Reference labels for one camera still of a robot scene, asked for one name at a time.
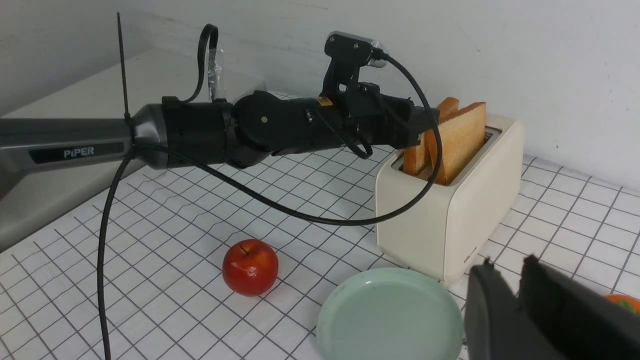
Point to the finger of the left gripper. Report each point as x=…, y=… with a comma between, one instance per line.
x=422, y=120

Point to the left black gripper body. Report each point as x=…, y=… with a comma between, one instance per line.
x=362, y=116

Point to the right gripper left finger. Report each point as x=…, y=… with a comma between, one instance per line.
x=496, y=325

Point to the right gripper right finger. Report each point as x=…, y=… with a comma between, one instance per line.
x=577, y=322

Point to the toast slice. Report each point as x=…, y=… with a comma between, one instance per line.
x=417, y=158
x=462, y=133

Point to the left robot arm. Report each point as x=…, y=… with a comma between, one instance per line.
x=241, y=135

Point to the cream white toaster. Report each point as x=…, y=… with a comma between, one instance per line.
x=441, y=236

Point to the orange persimmon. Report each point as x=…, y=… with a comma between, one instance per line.
x=627, y=302

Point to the light green plate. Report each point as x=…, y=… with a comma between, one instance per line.
x=390, y=314

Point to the red apple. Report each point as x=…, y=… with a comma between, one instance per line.
x=250, y=267

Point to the black zip tie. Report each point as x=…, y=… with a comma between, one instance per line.
x=122, y=66

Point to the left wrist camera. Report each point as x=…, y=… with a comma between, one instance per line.
x=348, y=54

